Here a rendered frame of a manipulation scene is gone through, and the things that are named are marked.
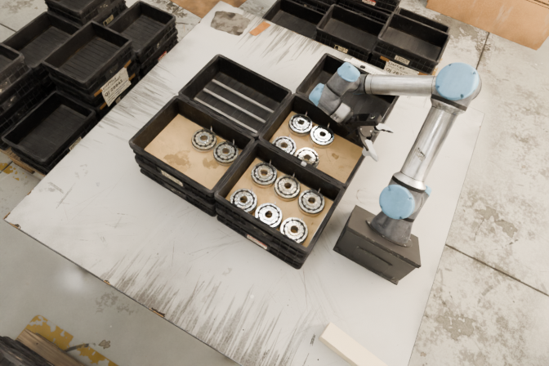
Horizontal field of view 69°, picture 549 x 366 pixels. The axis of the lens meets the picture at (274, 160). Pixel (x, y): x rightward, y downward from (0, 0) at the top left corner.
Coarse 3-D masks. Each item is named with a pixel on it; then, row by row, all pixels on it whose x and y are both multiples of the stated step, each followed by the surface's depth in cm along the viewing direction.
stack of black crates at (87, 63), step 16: (80, 32) 229; (96, 32) 239; (112, 32) 231; (64, 48) 224; (80, 48) 235; (96, 48) 237; (112, 48) 238; (128, 48) 231; (48, 64) 214; (64, 64) 229; (80, 64) 230; (96, 64) 231; (112, 64) 224; (64, 80) 220; (80, 80) 210; (96, 80) 218; (80, 96) 226; (96, 96) 225; (96, 112) 232
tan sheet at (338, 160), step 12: (288, 120) 178; (276, 132) 174; (288, 132) 175; (300, 144) 172; (336, 144) 174; (348, 144) 174; (324, 156) 170; (336, 156) 170; (348, 156) 171; (324, 168) 167; (336, 168) 167; (348, 168) 168
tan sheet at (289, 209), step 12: (240, 180) 160; (264, 192) 158; (300, 192) 160; (276, 204) 156; (288, 204) 157; (324, 204) 158; (288, 216) 154; (300, 216) 154; (312, 216) 155; (312, 228) 152
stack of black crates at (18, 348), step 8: (0, 336) 166; (0, 344) 153; (8, 344) 163; (16, 344) 173; (0, 352) 144; (8, 352) 145; (16, 352) 154; (24, 352) 163; (32, 352) 180; (0, 360) 151; (8, 360) 151; (16, 360) 142; (24, 360) 151; (32, 360) 161; (40, 360) 171
